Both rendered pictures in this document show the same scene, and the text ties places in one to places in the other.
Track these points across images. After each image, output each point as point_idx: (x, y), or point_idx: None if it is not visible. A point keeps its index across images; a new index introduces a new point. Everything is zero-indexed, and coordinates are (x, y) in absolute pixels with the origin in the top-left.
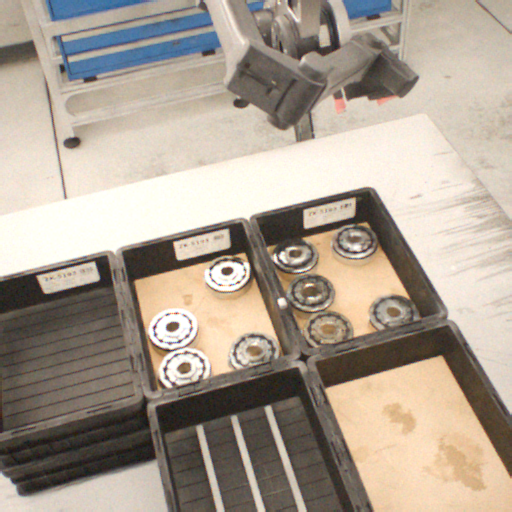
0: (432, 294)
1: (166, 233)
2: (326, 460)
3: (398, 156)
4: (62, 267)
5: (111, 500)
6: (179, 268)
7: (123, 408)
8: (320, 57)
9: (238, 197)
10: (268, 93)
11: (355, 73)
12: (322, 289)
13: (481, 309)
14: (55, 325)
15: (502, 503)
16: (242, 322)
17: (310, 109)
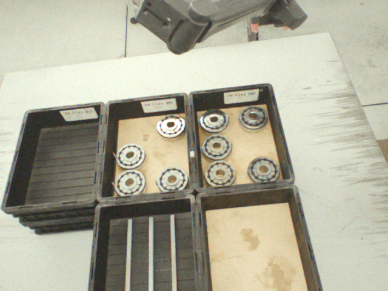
0: (288, 165)
1: (152, 90)
2: None
3: (303, 59)
4: (74, 108)
5: (82, 247)
6: (146, 116)
7: (83, 204)
8: (209, 2)
9: (199, 73)
10: (164, 27)
11: (253, 11)
12: (224, 146)
13: (328, 170)
14: (69, 140)
15: None
16: (173, 157)
17: (200, 40)
